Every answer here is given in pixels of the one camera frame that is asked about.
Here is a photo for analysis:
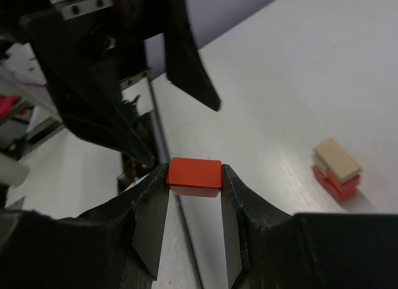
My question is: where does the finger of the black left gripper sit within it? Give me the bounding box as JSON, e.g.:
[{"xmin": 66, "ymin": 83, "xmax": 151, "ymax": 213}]
[{"xmin": 164, "ymin": 0, "xmax": 221, "ymax": 111}]

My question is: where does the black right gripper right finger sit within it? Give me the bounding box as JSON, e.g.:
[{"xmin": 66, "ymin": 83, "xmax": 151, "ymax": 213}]
[{"xmin": 221, "ymin": 165, "xmax": 397, "ymax": 288}]

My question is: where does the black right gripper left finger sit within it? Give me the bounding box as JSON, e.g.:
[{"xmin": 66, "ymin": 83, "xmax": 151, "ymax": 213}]
[{"xmin": 1, "ymin": 164, "xmax": 169, "ymax": 288}]

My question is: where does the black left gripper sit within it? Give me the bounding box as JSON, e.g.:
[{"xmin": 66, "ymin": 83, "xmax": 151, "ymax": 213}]
[{"xmin": 18, "ymin": 0, "xmax": 155, "ymax": 168}]

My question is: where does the plain red wood block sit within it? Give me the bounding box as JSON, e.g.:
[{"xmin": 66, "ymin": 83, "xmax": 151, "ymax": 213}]
[{"xmin": 166, "ymin": 157, "xmax": 222, "ymax": 198}]

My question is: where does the red cube white letter N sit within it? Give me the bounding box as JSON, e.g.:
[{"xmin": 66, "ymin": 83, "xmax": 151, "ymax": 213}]
[{"xmin": 328, "ymin": 171, "xmax": 361, "ymax": 191}]

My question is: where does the long natural wood block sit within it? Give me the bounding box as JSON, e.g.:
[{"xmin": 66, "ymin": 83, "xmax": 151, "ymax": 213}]
[{"xmin": 314, "ymin": 138, "xmax": 362, "ymax": 181}]

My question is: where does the natural wood cube red N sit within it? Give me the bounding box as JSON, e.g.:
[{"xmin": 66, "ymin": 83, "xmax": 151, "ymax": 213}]
[{"xmin": 313, "ymin": 154, "xmax": 328, "ymax": 176}]

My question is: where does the red cube white pattern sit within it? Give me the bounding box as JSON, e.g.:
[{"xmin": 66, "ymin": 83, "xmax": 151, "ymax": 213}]
[{"xmin": 312, "ymin": 165, "xmax": 333, "ymax": 194}]

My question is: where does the red cube letter R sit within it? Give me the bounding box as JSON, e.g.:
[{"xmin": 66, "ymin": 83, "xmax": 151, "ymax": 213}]
[{"xmin": 328, "ymin": 179, "xmax": 360, "ymax": 203}]

